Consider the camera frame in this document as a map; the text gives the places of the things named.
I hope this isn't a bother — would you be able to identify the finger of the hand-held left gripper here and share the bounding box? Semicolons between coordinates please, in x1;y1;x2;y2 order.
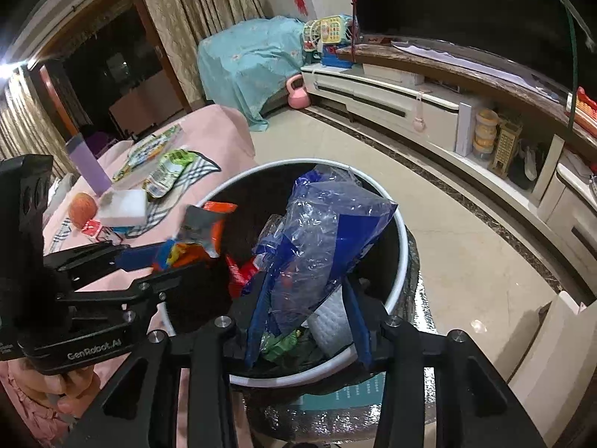
44;240;159;274
56;261;210;306

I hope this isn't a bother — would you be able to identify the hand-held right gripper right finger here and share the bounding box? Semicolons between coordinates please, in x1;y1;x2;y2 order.
343;277;546;448

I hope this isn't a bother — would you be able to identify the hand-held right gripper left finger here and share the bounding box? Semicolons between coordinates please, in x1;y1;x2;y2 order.
65;271;281;448

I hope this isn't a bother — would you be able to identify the white foam fruit net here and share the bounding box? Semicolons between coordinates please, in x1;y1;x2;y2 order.
305;292;360;355

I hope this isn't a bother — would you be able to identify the orange snack packet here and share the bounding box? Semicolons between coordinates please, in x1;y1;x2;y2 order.
154;200;238;271

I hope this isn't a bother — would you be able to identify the blue plastic bag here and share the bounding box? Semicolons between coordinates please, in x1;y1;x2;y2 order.
254;163;397;369

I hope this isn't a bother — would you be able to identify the person's left hand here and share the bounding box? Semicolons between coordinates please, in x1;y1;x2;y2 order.
47;364;101;418

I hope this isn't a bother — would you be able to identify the orange apple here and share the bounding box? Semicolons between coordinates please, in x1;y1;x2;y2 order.
69;192;98;225

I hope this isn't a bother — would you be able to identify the purple bottle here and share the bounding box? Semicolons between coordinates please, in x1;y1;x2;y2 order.
65;133;113;196

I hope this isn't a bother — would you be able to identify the thick white-edged book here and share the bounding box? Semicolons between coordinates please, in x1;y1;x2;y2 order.
112;159;162;184

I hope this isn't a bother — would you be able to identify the small green white packet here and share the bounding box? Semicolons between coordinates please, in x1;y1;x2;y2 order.
146;148;194;199

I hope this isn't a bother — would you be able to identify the beige curtain beside sofa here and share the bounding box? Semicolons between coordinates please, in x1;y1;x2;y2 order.
0;75;75;183

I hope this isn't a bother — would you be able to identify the purple plastic object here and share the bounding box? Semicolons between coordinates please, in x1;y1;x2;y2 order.
86;131;115;155

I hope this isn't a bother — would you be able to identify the brown cabinet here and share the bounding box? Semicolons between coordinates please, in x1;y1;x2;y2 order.
108;84;180;138

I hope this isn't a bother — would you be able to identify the white side cabinet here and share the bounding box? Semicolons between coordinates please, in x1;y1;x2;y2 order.
506;289;593;383

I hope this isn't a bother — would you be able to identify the teal cloth-covered furniture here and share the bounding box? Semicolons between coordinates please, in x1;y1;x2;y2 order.
197;15;311;132

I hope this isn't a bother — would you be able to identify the pink kettlebell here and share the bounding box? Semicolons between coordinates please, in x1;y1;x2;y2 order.
287;75;309;109

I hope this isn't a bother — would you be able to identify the yellow patterned carton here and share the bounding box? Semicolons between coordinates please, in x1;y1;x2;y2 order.
489;120;523;178

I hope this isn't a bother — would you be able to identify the stack of yellow jars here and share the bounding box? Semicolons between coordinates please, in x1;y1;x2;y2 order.
472;108;499;159

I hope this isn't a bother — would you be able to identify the white television cabinet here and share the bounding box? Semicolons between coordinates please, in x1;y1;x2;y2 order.
301;44;597;290

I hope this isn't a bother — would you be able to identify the blue toy cash register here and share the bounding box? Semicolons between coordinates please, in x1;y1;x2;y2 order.
322;44;355;68

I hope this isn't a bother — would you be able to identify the white cloth under television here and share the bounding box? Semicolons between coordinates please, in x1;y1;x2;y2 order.
391;40;565;101

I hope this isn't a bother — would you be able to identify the yellow green toy phone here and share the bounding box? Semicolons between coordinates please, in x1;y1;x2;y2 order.
303;15;357;52

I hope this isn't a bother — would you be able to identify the red toy telephone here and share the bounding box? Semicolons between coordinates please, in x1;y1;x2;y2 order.
571;86;597;131

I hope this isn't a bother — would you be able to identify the black flat television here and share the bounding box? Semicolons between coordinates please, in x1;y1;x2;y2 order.
340;0;597;103

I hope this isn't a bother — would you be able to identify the wooden frame glass door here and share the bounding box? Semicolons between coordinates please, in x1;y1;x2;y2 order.
28;0;192;150

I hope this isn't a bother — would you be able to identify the pink drawer lock strap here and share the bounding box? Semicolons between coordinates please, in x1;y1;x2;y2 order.
410;88;427;132

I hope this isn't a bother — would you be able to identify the beige curtain beside wall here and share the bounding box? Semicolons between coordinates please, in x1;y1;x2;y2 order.
135;0;281;113

